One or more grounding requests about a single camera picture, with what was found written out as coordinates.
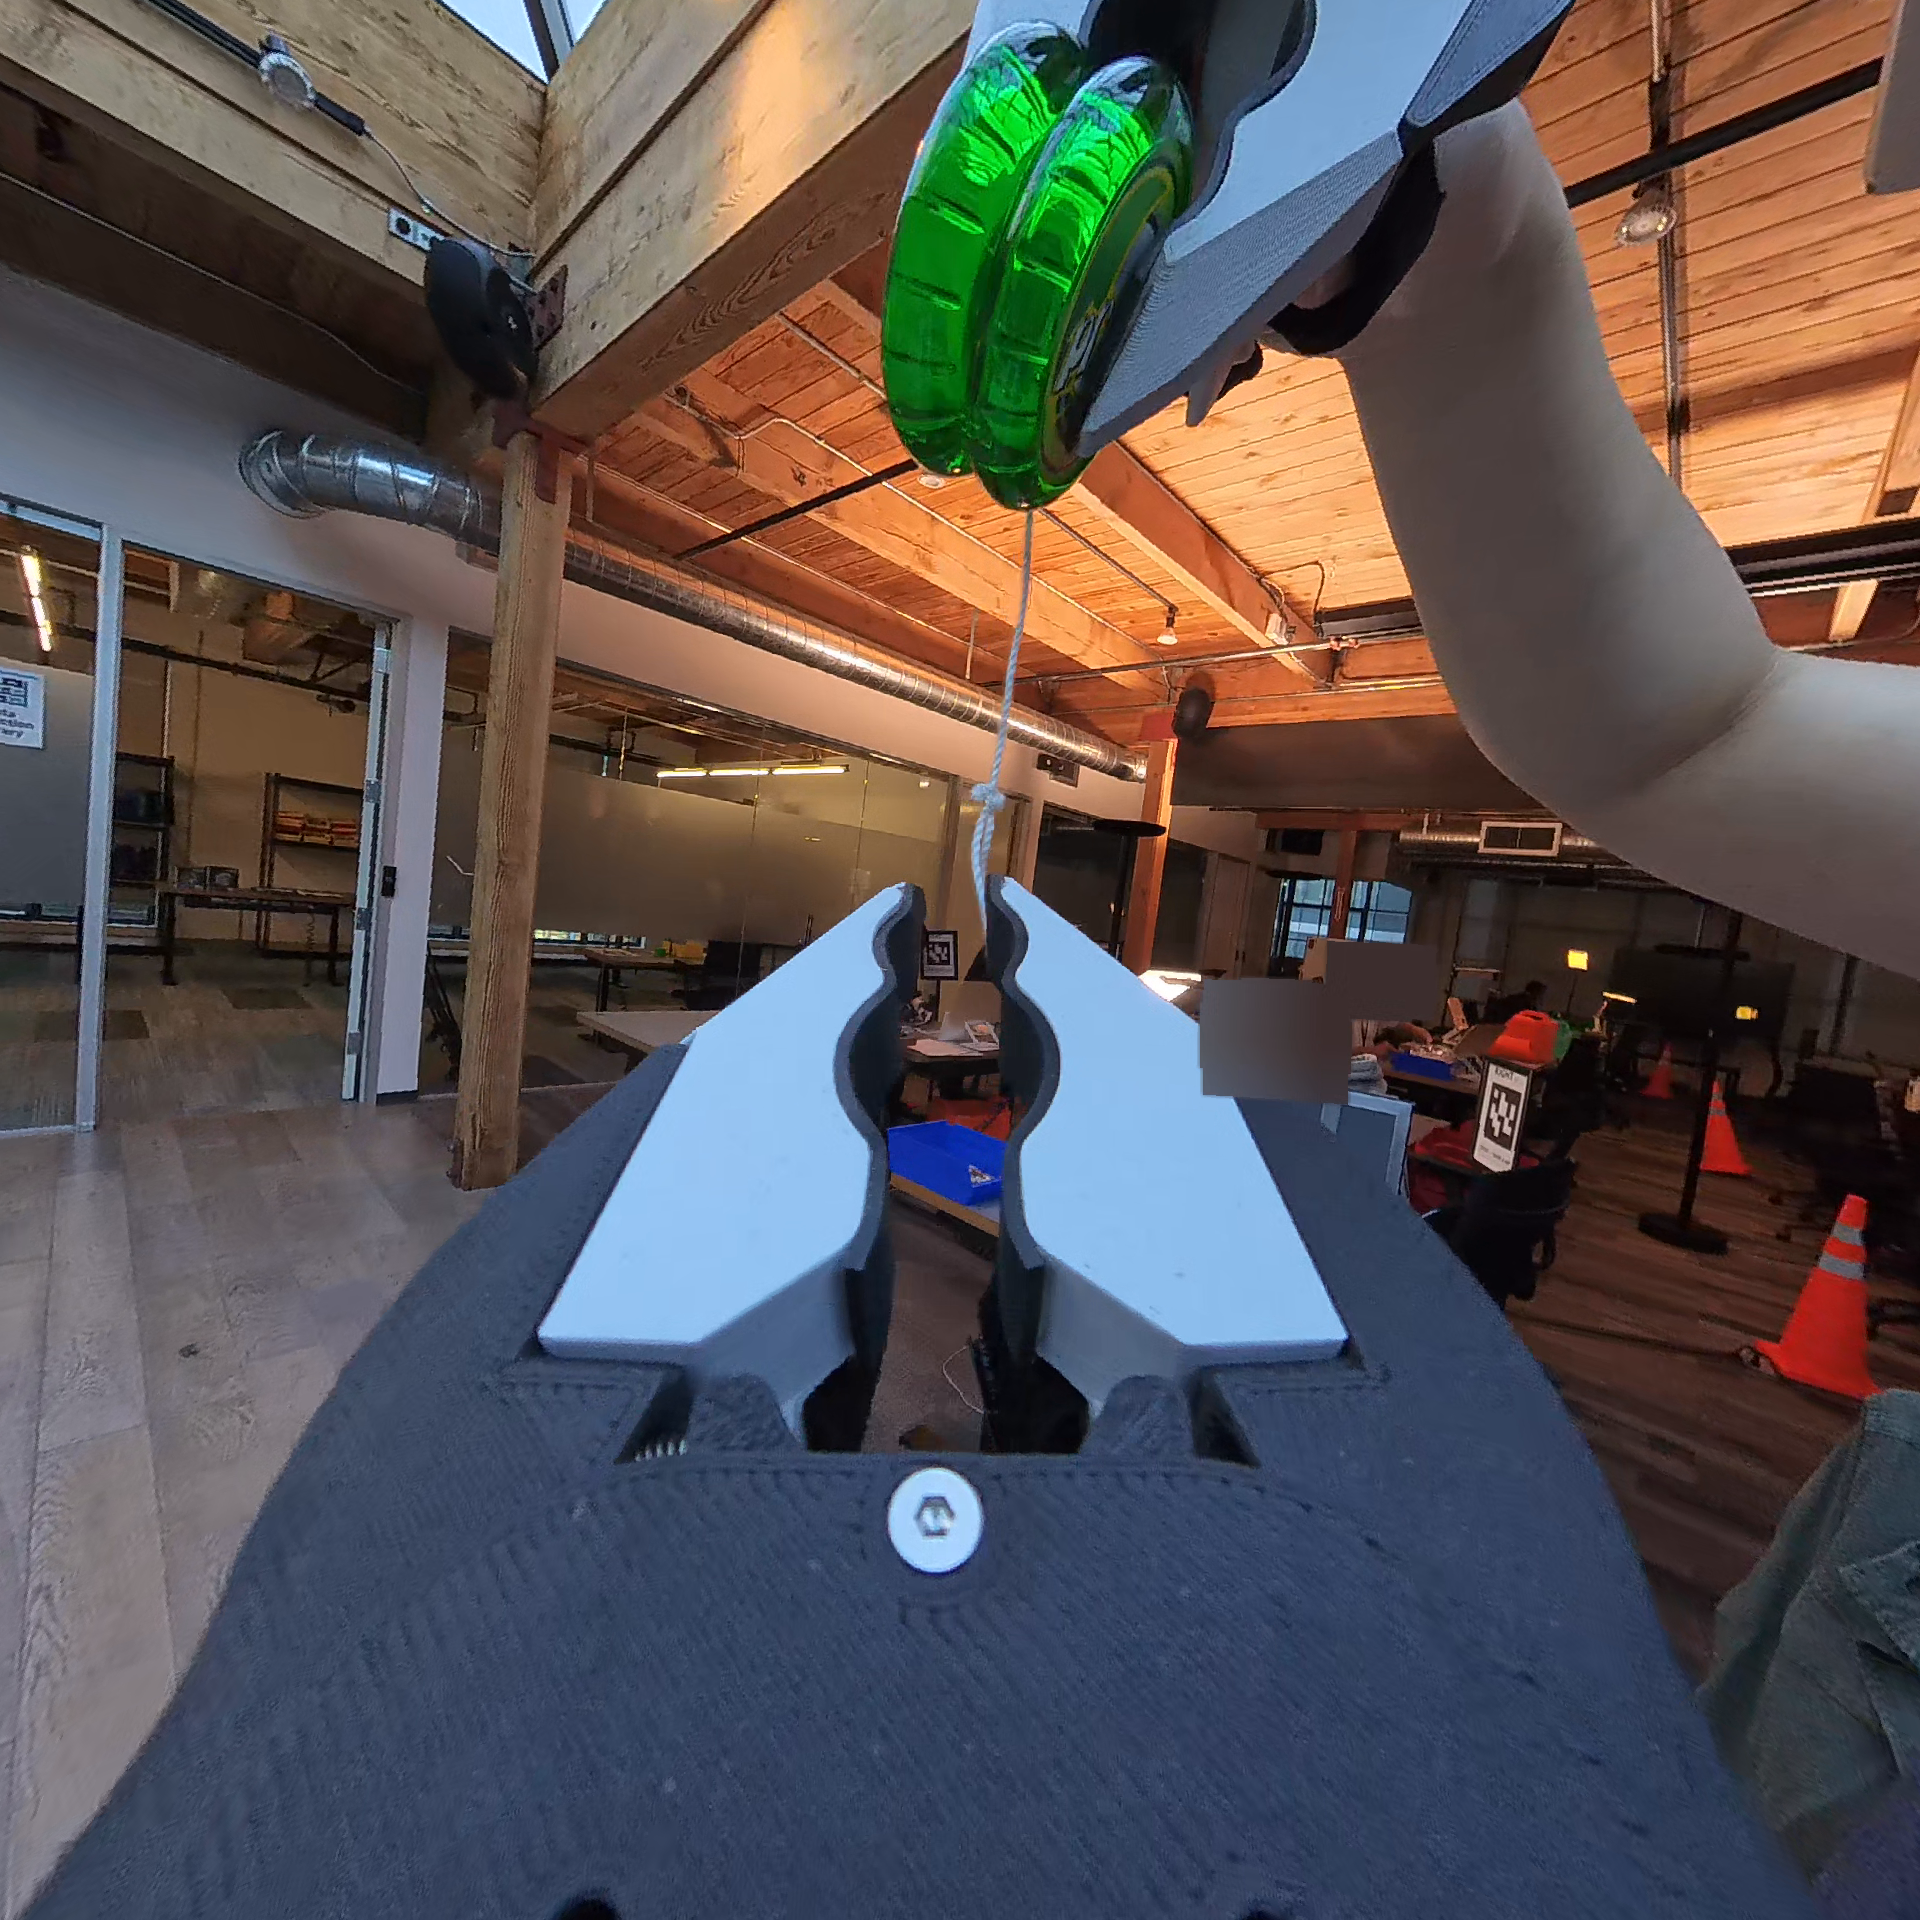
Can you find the blue plastic bin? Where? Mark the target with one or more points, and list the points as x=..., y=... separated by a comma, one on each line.
x=942, y=1157

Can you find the person's right forearm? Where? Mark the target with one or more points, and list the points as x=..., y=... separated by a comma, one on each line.
x=1576, y=525

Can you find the white door sign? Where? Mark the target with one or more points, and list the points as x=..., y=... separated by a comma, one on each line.
x=19, y=709

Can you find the small black round speaker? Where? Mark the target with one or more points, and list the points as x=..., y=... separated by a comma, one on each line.
x=1194, y=704

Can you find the large orange traffic cone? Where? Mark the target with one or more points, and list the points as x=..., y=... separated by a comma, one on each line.
x=1830, y=1305

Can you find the black floor stand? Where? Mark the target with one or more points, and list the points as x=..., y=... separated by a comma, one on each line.
x=1695, y=1125

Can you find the silver ventilation duct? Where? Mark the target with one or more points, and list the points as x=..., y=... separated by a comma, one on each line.
x=676, y=593

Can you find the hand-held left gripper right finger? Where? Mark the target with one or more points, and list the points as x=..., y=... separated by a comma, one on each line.
x=1172, y=1201

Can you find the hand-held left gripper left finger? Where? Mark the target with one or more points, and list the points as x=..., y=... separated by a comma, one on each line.
x=720, y=1185

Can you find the ceiling spot lamp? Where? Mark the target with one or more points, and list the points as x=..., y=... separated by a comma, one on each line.
x=1646, y=215

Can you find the glass skylight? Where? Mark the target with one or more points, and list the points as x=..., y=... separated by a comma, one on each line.
x=533, y=24

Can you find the person's green jacket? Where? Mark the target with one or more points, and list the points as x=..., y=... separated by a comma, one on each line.
x=1830, y=1650

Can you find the black and white tag sign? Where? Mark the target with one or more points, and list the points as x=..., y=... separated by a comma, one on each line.
x=1503, y=1119

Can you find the metal storage shelf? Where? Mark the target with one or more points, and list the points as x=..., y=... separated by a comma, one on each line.
x=311, y=856

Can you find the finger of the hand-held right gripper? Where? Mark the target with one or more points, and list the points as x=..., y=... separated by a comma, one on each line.
x=1320, y=165
x=1037, y=13

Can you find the green translucent yoyo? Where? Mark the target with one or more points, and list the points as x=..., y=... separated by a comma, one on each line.
x=1021, y=283

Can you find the slim wooden support post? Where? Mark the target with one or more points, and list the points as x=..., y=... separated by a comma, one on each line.
x=1149, y=856

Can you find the small orange traffic cone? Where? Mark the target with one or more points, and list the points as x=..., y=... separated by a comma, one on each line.
x=1660, y=1078

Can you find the track spot lamp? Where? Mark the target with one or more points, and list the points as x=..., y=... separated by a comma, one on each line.
x=282, y=71

